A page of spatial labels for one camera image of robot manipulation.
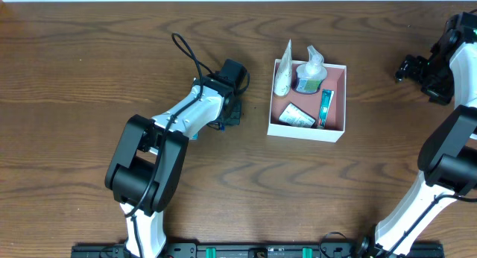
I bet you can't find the white cream tube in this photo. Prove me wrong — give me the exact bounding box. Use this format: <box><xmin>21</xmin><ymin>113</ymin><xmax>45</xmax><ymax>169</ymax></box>
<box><xmin>273</xmin><ymin>40</ymin><xmax>293</xmax><ymax>97</ymax></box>

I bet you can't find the green Dettol soap bar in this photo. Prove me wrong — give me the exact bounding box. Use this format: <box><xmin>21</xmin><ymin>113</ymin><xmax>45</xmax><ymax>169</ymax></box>
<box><xmin>279</xmin><ymin>103</ymin><xmax>316</xmax><ymax>128</ymax></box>

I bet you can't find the clear pump sanitizer bottle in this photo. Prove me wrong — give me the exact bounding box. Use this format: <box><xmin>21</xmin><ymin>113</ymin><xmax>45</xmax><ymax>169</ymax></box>
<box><xmin>295</xmin><ymin>45</ymin><xmax>327</xmax><ymax>94</ymax></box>

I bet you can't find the small green toothpaste tube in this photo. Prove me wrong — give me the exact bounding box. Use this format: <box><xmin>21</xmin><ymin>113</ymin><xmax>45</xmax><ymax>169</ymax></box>
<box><xmin>317</xmin><ymin>89</ymin><xmax>334</xmax><ymax>129</ymax></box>

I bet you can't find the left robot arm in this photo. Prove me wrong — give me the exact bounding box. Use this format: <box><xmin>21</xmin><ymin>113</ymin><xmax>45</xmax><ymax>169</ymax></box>
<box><xmin>104</xmin><ymin>59</ymin><xmax>250</xmax><ymax>257</ymax></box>

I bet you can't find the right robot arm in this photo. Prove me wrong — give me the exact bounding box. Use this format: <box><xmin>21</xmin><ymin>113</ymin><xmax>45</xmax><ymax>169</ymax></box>
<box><xmin>353</xmin><ymin>10</ymin><xmax>476</xmax><ymax>257</ymax></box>

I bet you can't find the white box pink interior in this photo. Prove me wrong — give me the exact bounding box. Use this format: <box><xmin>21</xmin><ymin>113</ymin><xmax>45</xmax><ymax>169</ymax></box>
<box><xmin>267</xmin><ymin>63</ymin><xmax>347</xmax><ymax>142</ymax></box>

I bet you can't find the right black cable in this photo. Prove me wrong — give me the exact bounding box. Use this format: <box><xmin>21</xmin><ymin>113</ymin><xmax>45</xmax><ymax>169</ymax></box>
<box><xmin>387</xmin><ymin>192</ymin><xmax>477</xmax><ymax>257</ymax></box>

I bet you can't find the black cable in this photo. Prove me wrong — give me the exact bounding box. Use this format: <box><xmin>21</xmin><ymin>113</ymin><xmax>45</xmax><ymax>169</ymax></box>
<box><xmin>387</xmin><ymin>192</ymin><xmax>477</xmax><ymax>257</ymax></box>
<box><xmin>124</xmin><ymin>32</ymin><xmax>251</xmax><ymax>258</ymax></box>

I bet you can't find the left black cable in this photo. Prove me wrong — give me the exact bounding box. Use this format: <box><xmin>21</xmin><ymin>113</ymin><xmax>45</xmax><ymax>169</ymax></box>
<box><xmin>124</xmin><ymin>32</ymin><xmax>251</xmax><ymax>258</ymax></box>

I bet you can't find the black mounting rail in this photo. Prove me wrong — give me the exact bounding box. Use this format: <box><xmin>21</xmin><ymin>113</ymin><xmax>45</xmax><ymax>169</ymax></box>
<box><xmin>70</xmin><ymin>241</ymin><xmax>446</xmax><ymax>258</ymax></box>

